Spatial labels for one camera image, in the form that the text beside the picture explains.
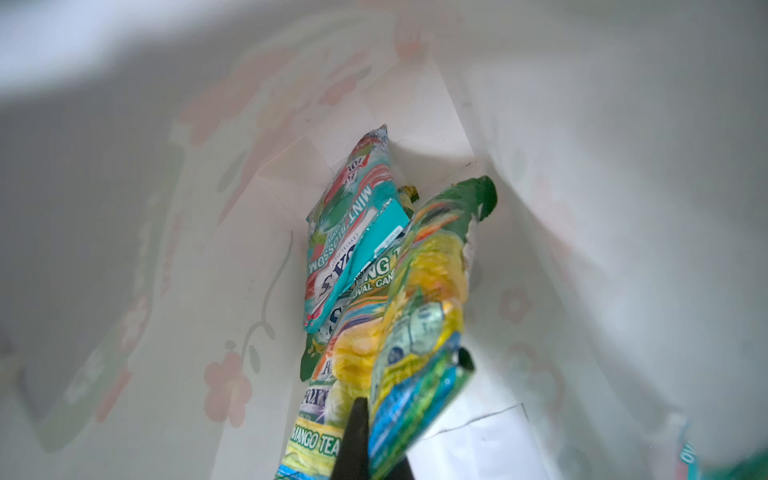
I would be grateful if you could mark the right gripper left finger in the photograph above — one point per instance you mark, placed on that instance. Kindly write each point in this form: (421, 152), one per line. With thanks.
(352, 461)

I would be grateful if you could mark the yellow green Fox's candy bag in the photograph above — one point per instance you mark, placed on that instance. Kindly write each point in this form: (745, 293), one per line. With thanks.
(421, 365)

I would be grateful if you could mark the white floral paper bag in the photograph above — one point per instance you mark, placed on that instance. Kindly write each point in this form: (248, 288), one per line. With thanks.
(159, 160)

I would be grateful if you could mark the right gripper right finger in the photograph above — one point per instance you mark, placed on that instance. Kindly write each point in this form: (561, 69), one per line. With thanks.
(401, 471)

